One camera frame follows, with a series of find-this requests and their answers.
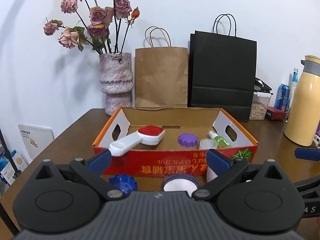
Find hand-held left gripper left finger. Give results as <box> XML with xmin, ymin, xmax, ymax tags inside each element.
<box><xmin>35</xmin><ymin>149</ymin><xmax>126</xmax><ymax>201</ymax></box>

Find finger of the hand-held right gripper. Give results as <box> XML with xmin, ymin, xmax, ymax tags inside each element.
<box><xmin>293</xmin><ymin>175</ymin><xmax>320</xmax><ymax>198</ymax></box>
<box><xmin>294</xmin><ymin>147</ymin><xmax>320</xmax><ymax>162</ymax></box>

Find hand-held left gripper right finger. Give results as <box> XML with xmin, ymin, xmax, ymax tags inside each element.
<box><xmin>191</xmin><ymin>149</ymin><xmax>285</xmax><ymax>202</ymax></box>

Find white labelled plastic jar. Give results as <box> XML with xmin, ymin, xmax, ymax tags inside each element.
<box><xmin>206</xmin><ymin>166</ymin><xmax>220</xmax><ymax>183</ymax></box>

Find white cylindrical cup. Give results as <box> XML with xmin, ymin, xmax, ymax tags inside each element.
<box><xmin>199</xmin><ymin>138</ymin><xmax>218</xmax><ymax>150</ymax></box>

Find green spray bottle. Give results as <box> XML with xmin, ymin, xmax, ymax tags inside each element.
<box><xmin>208</xmin><ymin>131</ymin><xmax>232</xmax><ymax>149</ymax></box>

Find blue plastic cap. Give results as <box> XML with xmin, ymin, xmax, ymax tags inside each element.
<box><xmin>108</xmin><ymin>174</ymin><xmax>137</xmax><ymax>196</ymax></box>

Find purple plastic cap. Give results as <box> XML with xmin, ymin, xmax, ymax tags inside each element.
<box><xmin>178</xmin><ymin>133</ymin><xmax>199</xmax><ymax>148</ymax></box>

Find red cardboard box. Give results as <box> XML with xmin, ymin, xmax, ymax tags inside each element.
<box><xmin>92</xmin><ymin>107</ymin><xmax>259</xmax><ymax>178</ymax></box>

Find large blue-rimmed white lid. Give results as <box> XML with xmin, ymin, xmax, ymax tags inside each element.
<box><xmin>162</xmin><ymin>174</ymin><xmax>201</xmax><ymax>195</ymax></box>

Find white red lint brush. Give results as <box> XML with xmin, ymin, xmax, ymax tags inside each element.
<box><xmin>109</xmin><ymin>126</ymin><xmax>165</xmax><ymax>157</ymax></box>

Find yellow thermos jug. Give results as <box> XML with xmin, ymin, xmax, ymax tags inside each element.
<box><xmin>284</xmin><ymin>55</ymin><xmax>320</xmax><ymax>147</ymax></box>

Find dark red small box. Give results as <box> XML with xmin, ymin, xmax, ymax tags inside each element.
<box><xmin>265</xmin><ymin>106</ymin><xmax>286</xmax><ymax>120</ymax></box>

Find blue drink can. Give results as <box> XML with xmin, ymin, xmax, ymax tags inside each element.
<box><xmin>274</xmin><ymin>84</ymin><xmax>290</xmax><ymax>112</ymax></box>

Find clear bottle blue cap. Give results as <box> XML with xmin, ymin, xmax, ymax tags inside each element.
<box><xmin>287</xmin><ymin>68</ymin><xmax>299</xmax><ymax>115</ymax></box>

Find clear food container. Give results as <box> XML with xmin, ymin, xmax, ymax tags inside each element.
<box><xmin>249</xmin><ymin>78</ymin><xmax>272</xmax><ymax>121</ymax></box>

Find white flat board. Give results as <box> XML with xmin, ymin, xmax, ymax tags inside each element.
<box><xmin>18</xmin><ymin>124</ymin><xmax>55</xmax><ymax>160</ymax></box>

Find mottled pink ceramic vase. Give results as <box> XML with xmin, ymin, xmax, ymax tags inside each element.
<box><xmin>99</xmin><ymin>52</ymin><xmax>132</xmax><ymax>116</ymax></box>

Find blue tissue packages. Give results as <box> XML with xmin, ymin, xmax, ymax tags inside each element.
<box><xmin>0</xmin><ymin>150</ymin><xmax>28</xmax><ymax>187</ymax></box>

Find black paper bag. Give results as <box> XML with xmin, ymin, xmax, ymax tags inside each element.
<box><xmin>188</xmin><ymin>14</ymin><xmax>257</xmax><ymax>122</ymax></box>

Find brown paper bag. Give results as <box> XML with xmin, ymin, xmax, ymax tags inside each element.
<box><xmin>135</xmin><ymin>26</ymin><xmax>189</xmax><ymax>108</ymax></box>

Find black tripod leg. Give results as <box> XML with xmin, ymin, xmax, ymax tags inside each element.
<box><xmin>0</xmin><ymin>200</ymin><xmax>18</xmax><ymax>238</ymax></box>

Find dried pink roses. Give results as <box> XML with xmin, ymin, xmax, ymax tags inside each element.
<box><xmin>44</xmin><ymin>0</ymin><xmax>140</xmax><ymax>55</ymax></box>

